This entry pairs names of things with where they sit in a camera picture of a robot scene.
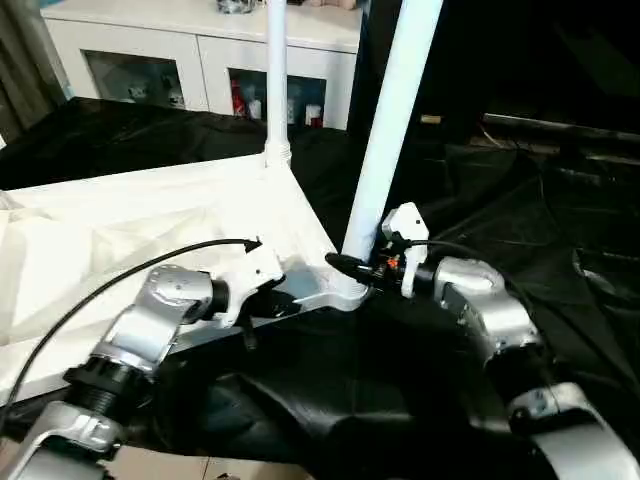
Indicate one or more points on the black cabinet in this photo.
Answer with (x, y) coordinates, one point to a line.
(520, 50)

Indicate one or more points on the grey object on cabinet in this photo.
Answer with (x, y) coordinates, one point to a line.
(235, 5)

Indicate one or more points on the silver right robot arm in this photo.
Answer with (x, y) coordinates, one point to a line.
(480, 300)

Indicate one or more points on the red bottle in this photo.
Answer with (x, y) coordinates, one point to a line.
(237, 100)

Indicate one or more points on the pink soft toy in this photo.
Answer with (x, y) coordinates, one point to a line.
(330, 3)

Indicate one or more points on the white cabinet with glass doors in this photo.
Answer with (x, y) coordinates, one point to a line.
(205, 70)

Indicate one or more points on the black plastic mat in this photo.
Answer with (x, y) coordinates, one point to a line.
(400, 400)

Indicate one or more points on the grey curtain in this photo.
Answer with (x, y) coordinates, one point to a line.
(25, 70)

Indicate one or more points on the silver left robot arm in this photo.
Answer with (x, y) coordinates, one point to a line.
(150, 320)

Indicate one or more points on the white plastic table leg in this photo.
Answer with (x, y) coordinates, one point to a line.
(277, 80)
(390, 130)

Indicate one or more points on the white plastic table top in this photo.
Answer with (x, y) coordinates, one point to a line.
(120, 230)

